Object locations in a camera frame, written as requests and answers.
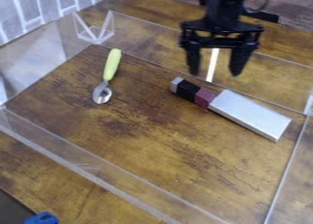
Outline spoon with yellow handle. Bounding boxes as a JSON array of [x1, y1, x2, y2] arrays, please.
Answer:
[[92, 48, 120, 105]]

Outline blue object at bottom edge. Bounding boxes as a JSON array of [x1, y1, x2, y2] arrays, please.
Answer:
[[23, 212, 59, 224]]

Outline clear acrylic triangle bracket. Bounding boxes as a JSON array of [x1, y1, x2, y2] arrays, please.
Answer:
[[72, 12, 115, 45]]

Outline black strip on table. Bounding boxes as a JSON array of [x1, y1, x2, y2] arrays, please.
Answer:
[[198, 0, 278, 24]]

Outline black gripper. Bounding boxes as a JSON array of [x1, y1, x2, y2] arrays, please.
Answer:
[[179, 0, 263, 77]]

